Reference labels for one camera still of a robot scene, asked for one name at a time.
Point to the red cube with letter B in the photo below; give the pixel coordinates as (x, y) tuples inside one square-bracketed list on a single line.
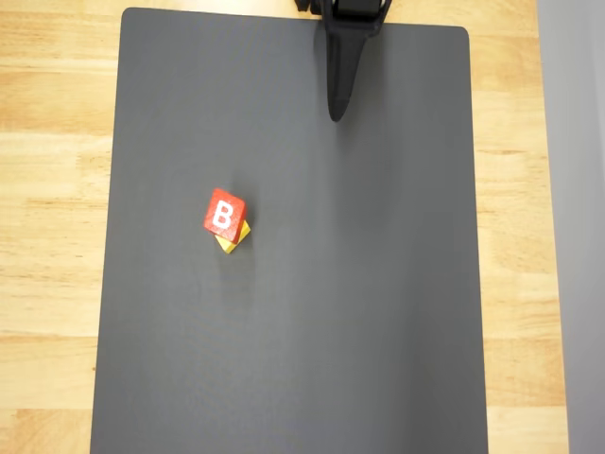
[(222, 215)]

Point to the yellow cube with letter S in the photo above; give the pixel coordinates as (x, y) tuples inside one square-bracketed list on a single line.
[(234, 246)]

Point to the dark grey rubber mat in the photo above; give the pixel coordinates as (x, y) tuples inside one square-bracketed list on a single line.
[(331, 284)]

